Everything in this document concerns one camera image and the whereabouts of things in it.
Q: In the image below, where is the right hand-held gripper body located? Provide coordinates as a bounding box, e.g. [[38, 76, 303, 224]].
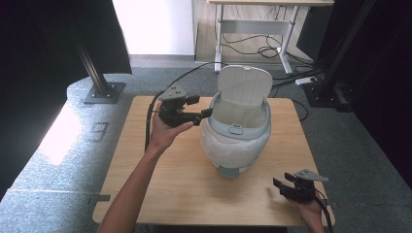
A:
[[281, 168, 329, 204]]

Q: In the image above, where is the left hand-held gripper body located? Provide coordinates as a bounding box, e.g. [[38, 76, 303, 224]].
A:
[[157, 85, 189, 128]]

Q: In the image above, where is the white plastic bin liner bag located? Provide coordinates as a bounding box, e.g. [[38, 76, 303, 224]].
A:
[[199, 92, 272, 170]]

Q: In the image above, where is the white rice cooker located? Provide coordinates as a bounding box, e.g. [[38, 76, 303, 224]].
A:
[[199, 64, 274, 180]]

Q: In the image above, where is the person's right hand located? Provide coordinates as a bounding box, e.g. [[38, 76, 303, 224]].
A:
[[289, 197, 326, 228]]

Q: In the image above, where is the person's left hand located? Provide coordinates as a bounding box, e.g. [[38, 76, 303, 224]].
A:
[[149, 112, 195, 155]]

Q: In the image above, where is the black metal stand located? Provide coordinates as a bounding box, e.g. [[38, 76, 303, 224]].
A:
[[66, 27, 127, 105], [303, 0, 378, 110]]

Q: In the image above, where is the white metal-legged desk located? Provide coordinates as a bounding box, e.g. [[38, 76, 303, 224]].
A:
[[206, 0, 335, 76]]

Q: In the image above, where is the white power strip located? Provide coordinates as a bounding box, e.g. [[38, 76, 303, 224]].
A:
[[294, 76, 319, 87]]

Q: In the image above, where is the black curtain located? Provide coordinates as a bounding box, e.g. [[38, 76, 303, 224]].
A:
[[319, 0, 412, 190], [0, 0, 133, 200]]

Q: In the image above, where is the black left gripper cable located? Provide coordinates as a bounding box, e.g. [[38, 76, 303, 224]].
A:
[[144, 61, 224, 152]]

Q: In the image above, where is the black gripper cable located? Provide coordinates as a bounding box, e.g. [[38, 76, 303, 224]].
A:
[[305, 185, 334, 233], [144, 61, 224, 152]]

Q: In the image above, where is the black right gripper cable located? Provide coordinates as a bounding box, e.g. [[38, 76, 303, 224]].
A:
[[305, 185, 334, 233]]

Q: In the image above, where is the bundle of black floor cables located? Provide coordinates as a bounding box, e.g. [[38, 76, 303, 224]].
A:
[[222, 6, 326, 122]]

